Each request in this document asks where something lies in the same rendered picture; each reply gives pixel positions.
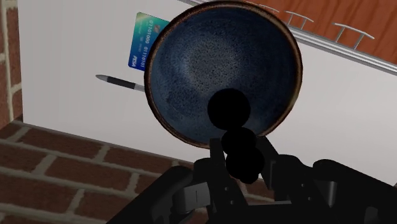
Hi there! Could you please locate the dark blue bowl brown rim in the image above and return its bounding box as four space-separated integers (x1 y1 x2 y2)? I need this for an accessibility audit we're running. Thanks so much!
143 0 303 150

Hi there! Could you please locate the black and silver pen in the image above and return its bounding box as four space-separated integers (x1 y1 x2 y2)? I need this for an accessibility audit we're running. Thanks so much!
95 74 146 92

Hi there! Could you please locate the blue green bank card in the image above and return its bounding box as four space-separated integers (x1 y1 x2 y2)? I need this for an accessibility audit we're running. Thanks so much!
127 11 171 72

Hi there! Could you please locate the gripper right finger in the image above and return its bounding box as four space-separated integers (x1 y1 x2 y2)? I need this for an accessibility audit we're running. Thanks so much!
256 136 397 224

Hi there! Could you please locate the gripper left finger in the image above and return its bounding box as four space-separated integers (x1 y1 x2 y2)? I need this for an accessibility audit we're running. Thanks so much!
106 138 249 224

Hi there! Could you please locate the black lumpy three-ball object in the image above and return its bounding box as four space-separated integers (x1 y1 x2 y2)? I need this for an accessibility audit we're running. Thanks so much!
206 88 266 185

